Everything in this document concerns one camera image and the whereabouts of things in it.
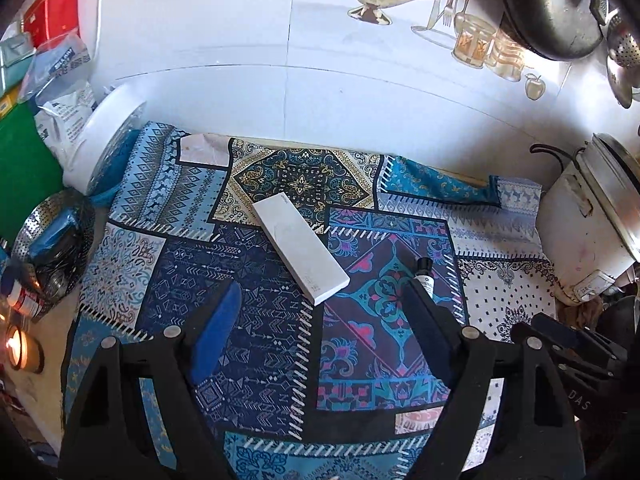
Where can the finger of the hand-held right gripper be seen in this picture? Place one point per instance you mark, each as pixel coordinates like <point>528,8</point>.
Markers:
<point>580,337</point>

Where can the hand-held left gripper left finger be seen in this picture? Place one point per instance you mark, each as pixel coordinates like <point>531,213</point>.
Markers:
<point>220,330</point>

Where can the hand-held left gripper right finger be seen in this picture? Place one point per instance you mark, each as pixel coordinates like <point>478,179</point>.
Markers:
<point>426,322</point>

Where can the small dark white-labelled bottle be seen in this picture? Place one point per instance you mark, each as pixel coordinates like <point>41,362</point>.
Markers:
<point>426,272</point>

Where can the patterned blue tablecloth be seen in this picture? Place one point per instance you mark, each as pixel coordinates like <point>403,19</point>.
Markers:
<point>260,280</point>

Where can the white rice cooker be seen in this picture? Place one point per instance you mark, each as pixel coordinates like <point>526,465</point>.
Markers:
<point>575,225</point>

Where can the long flat white box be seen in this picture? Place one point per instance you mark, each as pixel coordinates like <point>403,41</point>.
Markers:
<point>300,245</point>

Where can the perforated metal steamer basin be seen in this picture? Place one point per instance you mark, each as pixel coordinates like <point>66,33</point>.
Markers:
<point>50,260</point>

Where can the blue cloth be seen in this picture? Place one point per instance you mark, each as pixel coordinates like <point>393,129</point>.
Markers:
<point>117,175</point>

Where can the small red-labelled jar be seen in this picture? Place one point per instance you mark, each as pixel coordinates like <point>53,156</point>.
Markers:
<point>25,295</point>

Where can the lit candle in glass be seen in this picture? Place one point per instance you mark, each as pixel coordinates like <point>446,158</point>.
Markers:
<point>22,350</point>

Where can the white round plastic container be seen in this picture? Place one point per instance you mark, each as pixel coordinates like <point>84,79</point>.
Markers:
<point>100,140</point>

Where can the green board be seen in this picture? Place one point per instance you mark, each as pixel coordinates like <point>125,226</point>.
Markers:
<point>25,175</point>

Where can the white printed plastic bag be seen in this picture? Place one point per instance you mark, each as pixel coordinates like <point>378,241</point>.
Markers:
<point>65,120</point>

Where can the metal colander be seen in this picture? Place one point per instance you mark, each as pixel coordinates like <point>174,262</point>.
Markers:
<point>622,60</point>

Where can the clear blue-printed plastic bag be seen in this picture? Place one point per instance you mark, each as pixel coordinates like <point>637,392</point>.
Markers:
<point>60,65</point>

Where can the dark metal wok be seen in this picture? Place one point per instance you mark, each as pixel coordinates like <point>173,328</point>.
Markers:
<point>545,5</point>

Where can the teal packet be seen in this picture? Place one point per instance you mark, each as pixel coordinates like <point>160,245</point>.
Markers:
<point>15,55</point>

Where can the red bag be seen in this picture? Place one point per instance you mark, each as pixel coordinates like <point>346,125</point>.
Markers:
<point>55,10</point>

